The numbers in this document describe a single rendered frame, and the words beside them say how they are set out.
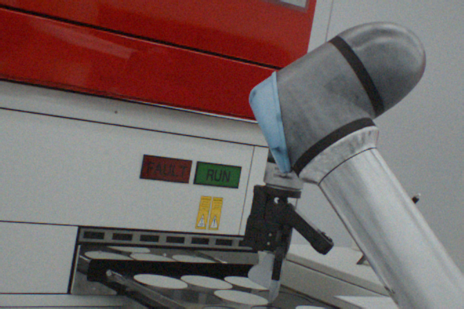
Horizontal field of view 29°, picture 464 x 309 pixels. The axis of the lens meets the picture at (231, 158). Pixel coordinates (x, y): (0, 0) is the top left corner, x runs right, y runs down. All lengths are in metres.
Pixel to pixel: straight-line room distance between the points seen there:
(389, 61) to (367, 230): 0.21
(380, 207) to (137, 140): 0.76
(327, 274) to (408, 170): 2.78
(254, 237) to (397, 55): 0.60
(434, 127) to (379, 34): 3.56
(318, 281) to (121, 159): 0.47
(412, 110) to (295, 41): 2.68
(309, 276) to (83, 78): 0.62
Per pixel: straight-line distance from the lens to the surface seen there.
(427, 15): 4.53
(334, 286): 1.77
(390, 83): 1.10
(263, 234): 1.60
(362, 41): 1.10
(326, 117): 1.06
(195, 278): 1.75
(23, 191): 1.61
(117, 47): 1.61
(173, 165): 1.76
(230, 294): 1.66
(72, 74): 1.57
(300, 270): 1.84
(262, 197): 1.61
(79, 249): 1.68
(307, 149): 1.06
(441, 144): 4.71
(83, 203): 1.67
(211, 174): 1.82
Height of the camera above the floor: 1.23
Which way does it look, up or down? 3 degrees down
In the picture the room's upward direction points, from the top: 10 degrees clockwise
